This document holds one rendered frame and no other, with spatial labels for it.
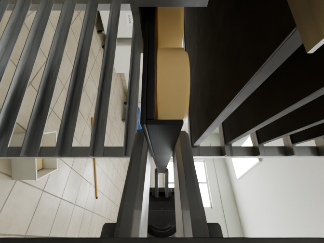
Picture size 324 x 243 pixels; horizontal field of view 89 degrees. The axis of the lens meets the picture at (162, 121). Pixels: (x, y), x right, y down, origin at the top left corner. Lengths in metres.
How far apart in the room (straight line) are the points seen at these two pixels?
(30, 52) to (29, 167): 0.81
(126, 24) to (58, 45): 2.06
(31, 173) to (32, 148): 0.80
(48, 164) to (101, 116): 1.08
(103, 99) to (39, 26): 0.41
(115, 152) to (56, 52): 0.42
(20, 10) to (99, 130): 0.61
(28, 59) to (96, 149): 0.41
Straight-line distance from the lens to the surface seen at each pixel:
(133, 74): 0.58
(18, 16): 0.93
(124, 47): 2.93
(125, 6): 0.84
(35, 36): 0.82
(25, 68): 0.74
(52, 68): 0.69
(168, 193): 0.41
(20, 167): 1.41
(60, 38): 0.77
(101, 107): 0.54
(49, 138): 1.52
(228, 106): 0.22
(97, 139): 0.51
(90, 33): 0.74
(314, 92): 0.25
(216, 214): 5.25
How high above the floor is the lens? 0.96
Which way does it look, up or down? level
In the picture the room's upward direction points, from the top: 90 degrees clockwise
